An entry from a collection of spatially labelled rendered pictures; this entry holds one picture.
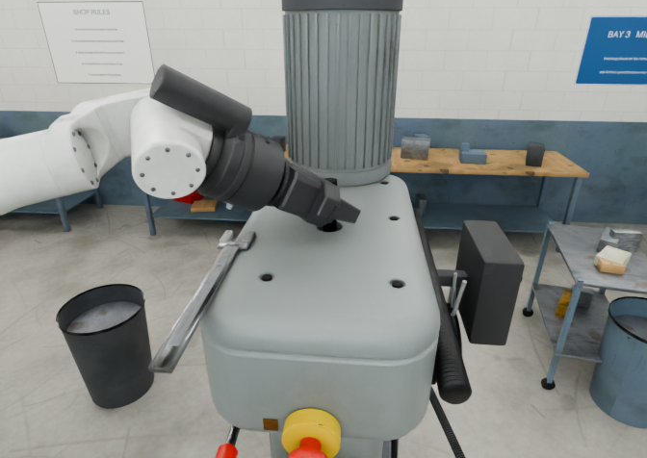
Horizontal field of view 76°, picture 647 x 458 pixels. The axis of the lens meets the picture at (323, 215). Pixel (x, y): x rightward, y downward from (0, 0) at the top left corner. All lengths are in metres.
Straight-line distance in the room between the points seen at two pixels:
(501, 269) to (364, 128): 0.40
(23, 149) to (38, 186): 0.03
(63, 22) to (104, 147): 5.27
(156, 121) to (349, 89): 0.35
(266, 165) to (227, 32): 4.50
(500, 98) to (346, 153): 4.35
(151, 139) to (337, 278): 0.24
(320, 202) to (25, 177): 0.29
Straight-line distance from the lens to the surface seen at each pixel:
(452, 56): 4.82
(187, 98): 0.42
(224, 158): 0.44
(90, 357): 2.80
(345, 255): 0.51
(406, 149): 4.39
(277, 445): 0.77
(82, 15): 5.62
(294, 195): 0.48
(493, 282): 0.90
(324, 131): 0.70
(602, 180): 5.70
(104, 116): 0.49
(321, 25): 0.68
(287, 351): 0.42
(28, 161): 0.46
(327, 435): 0.47
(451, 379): 0.49
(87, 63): 5.67
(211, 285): 0.46
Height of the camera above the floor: 2.15
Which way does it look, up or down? 25 degrees down
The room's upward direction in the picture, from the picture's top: straight up
